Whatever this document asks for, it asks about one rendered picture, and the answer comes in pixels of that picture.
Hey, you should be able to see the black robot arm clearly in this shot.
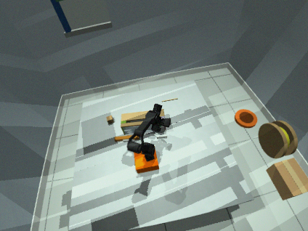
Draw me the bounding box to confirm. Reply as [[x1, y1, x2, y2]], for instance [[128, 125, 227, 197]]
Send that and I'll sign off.
[[126, 103, 162, 161]]

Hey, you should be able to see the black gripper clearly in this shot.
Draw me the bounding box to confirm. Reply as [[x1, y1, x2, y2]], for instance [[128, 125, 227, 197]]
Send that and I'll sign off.
[[156, 116, 171, 128]]

